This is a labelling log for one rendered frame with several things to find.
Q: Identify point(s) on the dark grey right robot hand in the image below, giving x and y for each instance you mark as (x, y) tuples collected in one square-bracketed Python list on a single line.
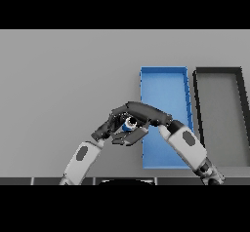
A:
[(146, 111)]

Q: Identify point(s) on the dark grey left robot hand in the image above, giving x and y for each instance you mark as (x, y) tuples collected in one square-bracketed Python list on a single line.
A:
[(105, 128)]

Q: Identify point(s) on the blue pipe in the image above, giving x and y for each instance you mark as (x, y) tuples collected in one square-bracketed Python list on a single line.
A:
[(130, 123)]

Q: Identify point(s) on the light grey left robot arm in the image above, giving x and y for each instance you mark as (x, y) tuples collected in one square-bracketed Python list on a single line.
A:
[(80, 162)]

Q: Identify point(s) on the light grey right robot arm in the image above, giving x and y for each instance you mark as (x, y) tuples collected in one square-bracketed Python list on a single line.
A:
[(190, 151)]

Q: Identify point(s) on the blue bin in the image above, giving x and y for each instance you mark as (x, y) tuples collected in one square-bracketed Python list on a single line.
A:
[(164, 112)]

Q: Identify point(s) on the dark grey bin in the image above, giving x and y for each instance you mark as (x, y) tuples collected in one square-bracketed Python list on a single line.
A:
[(223, 115)]

